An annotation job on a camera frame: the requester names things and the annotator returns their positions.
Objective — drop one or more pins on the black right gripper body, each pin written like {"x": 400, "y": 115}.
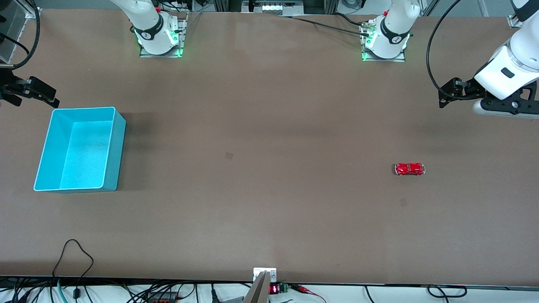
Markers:
{"x": 12, "y": 87}

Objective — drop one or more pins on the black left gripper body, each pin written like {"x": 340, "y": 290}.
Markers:
{"x": 466, "y": 89}

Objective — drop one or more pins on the red beetle toy car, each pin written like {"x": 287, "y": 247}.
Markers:
{"x": 409, "y": 169}

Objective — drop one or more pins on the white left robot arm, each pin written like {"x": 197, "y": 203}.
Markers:
{"x": 393, "y": 33}

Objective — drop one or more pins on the blue plastic box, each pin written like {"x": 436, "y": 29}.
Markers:
{"x": 84, "y": 151}

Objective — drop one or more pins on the black box with orange connectors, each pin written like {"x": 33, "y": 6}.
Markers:
{"x": 162, "y": 299}

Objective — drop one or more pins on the red clip lead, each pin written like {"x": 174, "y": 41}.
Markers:
{"x": 300, "y": 288}

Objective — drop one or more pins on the green terminal block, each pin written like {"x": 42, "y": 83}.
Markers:
{"x": 284, "y": 288}

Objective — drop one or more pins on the red LED display module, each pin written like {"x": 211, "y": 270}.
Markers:
{"x": 274, "y": 289}

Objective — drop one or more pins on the black power plug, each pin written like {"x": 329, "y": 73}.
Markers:
{"x": 213, "y": 294}

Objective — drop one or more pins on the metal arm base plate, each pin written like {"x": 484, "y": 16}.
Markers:
{"x": 162, "y": 55}
{"x": 385, "y": 59}

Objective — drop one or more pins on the aluminium corner bracket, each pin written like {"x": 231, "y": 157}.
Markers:
{"x": 514, "y": 21}
{"x": 33, "y": 13}

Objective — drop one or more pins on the aluminium frame structure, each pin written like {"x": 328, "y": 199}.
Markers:
{"x": 330, "y": 5}

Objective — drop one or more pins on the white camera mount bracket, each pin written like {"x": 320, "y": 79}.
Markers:
{"x": 259, "y": 272}

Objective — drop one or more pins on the grey camera pole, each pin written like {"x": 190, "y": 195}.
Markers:
{"x": 257, "y": 292}

